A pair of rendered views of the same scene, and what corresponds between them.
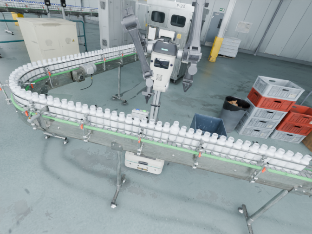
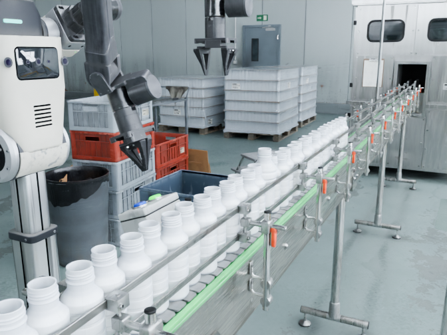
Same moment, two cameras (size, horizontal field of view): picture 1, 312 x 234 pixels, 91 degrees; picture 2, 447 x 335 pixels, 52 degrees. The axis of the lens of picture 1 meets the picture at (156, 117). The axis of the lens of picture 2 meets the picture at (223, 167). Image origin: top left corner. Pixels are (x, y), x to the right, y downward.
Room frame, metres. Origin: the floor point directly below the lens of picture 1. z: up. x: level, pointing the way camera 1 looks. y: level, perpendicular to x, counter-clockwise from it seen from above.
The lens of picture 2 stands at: (0.54, 1.03, 1.45)
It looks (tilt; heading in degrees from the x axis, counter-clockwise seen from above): 14 degrees down; 292
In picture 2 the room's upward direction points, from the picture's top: straight up
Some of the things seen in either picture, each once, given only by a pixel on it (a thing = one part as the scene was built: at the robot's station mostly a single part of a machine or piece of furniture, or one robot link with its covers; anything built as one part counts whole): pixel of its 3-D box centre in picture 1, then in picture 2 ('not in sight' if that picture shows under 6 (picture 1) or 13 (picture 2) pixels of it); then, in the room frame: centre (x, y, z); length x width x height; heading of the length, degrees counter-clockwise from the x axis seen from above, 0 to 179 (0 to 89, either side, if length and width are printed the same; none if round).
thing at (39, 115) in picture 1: (41, 121); not in sight; (0.90, 0.92, 0.96); 0.23 x 0.10 x 0.27; 176
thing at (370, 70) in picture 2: not in sight; (372, 72); (0.97, -4.62, 1.22); 0.23 x 0.03 x 0.32; 176
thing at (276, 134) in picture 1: (282, 130); not in sight; (2.76, -2.72, 0.11); 0.61 x 0.41 x 0.22; 88
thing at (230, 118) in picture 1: (230, 115); (79, 216); (2.65, -1.46, 0.32); 0.45 x 0.45 x 0.64
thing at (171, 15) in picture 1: (173, 42); not in sight; (5.42, -0.14, 1.00); 1.60 x 1.30 x 2.00; 158
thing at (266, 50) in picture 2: not in sight; (260, 68); (4.13, -10.35, 1.05); 1.00 x 0.10 x 2.10; 176
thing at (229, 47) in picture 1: (225, 46); not in sight; (10.28, -3.35, 0.50); 1.24 x 1.03 x 1.00; 88
